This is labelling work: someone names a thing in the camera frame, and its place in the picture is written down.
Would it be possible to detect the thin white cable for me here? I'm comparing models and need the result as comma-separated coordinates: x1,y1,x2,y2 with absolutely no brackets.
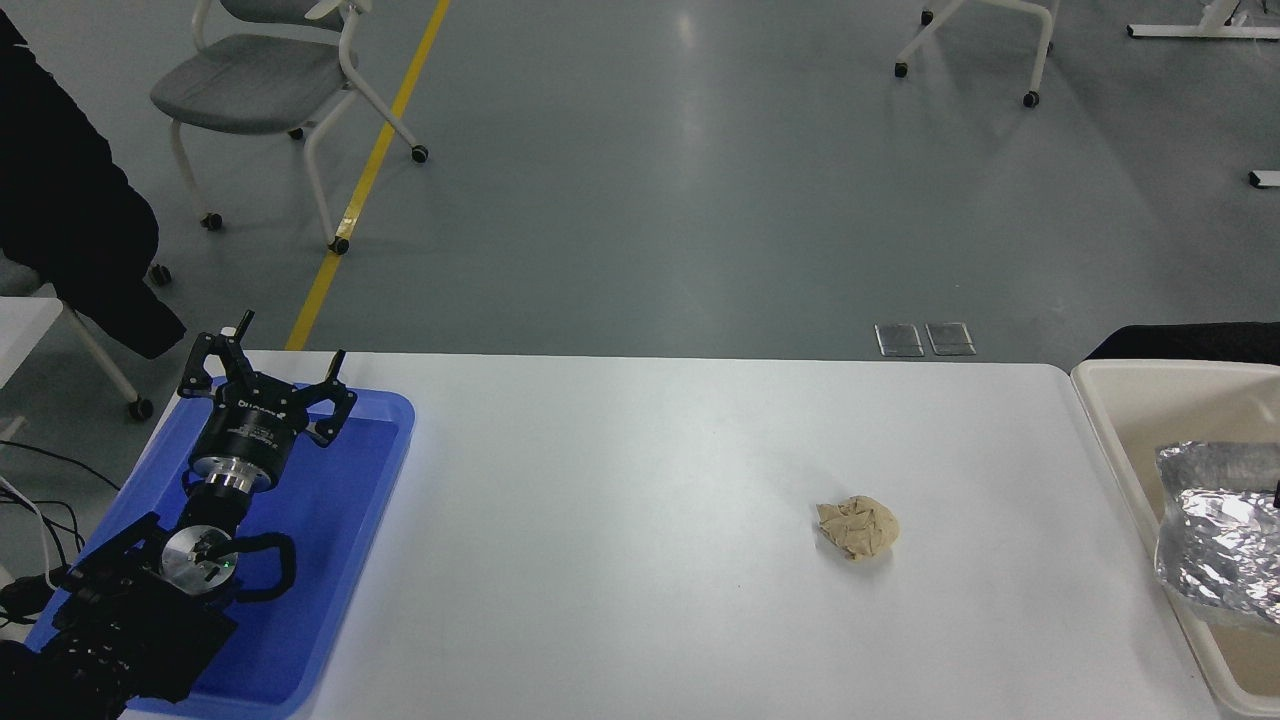
0,476,59,593

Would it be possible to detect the black fabric object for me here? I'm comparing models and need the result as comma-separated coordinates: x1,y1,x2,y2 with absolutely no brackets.
1085,322,1280,363

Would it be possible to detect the silver foil tray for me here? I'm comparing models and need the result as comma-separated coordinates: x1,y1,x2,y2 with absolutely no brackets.
1154,440,1280,627

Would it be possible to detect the thin black cable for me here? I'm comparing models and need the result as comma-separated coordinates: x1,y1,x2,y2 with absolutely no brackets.
0,440,121,493

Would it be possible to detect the small white table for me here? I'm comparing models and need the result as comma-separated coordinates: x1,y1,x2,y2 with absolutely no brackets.
0,295,63,441

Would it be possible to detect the large pale bin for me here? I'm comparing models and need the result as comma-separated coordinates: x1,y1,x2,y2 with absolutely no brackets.
1070,360,1280,720

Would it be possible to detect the grey seat wheeled chair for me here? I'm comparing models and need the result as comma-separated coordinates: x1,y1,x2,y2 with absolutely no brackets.
150,0,429,255

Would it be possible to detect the white leg wheeled chair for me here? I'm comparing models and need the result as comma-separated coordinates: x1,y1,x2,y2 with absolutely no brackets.
0,255,173,422

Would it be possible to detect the long white stand base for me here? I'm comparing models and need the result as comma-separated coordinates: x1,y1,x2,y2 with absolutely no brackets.
1127,0,1280,41

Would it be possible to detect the blue plastic tray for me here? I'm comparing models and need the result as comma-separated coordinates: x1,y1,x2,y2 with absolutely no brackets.
25,388,416,720

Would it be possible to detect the white frame wheeled chair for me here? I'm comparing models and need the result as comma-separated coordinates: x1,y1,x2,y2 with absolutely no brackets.
893,0,1061,109

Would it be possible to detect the crumpled tan paper ball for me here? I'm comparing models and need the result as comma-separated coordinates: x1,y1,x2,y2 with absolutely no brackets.
816,495,901,563

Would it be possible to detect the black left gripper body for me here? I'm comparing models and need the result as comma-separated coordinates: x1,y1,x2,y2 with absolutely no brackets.
193,384,311,471

